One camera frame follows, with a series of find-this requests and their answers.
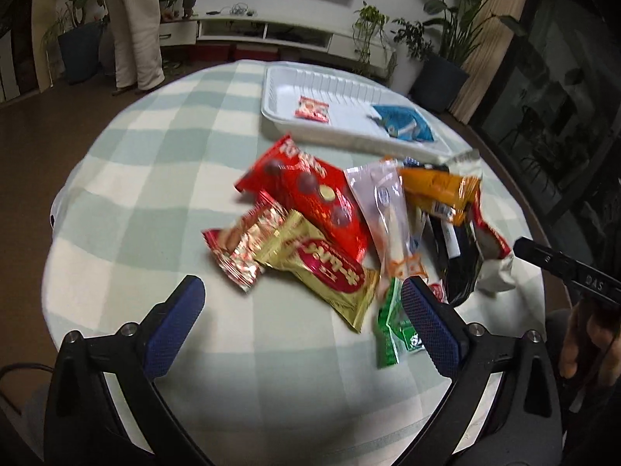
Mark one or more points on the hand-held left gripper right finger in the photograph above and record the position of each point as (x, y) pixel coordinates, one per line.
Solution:
(429, 330)

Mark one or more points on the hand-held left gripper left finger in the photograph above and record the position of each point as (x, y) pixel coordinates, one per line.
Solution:
(177, 330)

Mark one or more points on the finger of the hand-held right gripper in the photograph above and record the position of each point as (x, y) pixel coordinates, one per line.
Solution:
(541, 255)

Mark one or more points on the black snack packet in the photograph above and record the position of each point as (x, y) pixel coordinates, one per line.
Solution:
(461, 276)

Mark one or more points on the red gold foil snack packet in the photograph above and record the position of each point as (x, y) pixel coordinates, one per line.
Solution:
(242, 247)

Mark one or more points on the blue and yellow cake packet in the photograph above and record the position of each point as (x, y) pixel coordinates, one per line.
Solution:
(432, 187)

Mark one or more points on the clear packet with orange print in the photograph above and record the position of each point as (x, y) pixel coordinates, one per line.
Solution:
(383, 204)

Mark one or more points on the red chocolate ball bag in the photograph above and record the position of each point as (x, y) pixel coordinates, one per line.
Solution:
(310, 189)

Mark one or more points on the white plastic tray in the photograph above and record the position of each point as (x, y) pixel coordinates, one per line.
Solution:
(349, 104)

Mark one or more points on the person's right hand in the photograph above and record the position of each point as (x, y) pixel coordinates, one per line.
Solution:
(584, 344)

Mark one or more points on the green snack packet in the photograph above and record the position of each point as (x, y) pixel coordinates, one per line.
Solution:
(388, 335)

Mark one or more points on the white red crinkled snack bag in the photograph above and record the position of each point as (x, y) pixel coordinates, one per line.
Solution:
(495, 272)

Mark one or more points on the glass sliding door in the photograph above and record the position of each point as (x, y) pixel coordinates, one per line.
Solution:
(558, 107)

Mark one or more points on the gold packet with red label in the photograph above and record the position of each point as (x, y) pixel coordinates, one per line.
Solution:
(291, 233)

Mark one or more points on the light blue snack packet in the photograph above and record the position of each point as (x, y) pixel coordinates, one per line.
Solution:
(402, 119)

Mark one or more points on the broad-leaf plant in navy pot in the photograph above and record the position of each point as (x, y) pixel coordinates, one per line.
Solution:
(441, 80)

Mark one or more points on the beige curtain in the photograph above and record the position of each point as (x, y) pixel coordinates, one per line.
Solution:
(495, 34)

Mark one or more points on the small red white snack packet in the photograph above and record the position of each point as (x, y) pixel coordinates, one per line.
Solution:
(313, 109)

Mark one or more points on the small-leaf shrub in white pot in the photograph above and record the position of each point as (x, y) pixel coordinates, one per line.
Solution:
(412, 36)

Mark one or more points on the leafy plant in navy pot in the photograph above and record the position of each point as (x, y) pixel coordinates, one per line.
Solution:
(80, 51)

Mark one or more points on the white television cabinet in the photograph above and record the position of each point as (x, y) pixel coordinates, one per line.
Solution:
(291, 9)

